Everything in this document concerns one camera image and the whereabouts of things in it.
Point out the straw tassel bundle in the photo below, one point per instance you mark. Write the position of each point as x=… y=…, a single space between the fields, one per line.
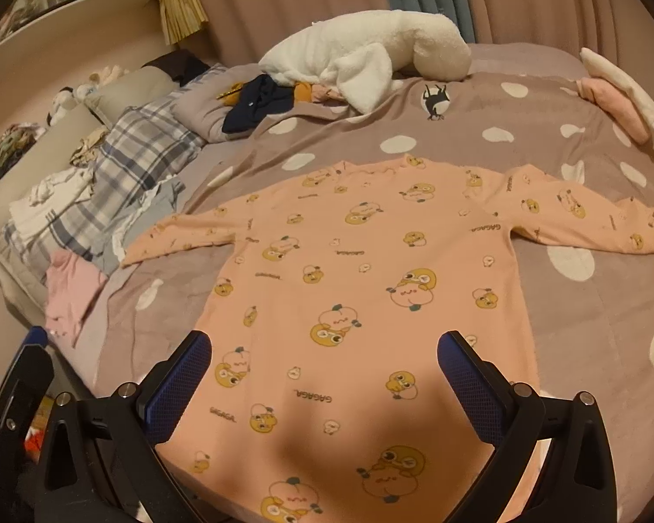
x=180 y=19

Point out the pink small garment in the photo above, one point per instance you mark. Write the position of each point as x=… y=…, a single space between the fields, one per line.
x=73 y=284

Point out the peach cartoon print shirt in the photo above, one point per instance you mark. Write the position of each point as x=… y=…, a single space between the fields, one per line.
x=324 y=401

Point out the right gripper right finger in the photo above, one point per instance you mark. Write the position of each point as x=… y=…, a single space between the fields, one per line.
x=576 y=482

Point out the plaid grey blanket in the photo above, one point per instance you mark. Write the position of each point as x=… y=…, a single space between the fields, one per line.
x=145 y=146

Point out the white plush toy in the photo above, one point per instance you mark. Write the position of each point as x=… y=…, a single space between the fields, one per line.
x=356 y=54

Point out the navy dark garment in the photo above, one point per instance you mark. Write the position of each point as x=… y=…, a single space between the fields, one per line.
x=257 y=99

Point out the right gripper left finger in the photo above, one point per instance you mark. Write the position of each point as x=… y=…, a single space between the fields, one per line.
x=72 y=481

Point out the beige pillow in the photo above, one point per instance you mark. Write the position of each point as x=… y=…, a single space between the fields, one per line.
x=130 y=91

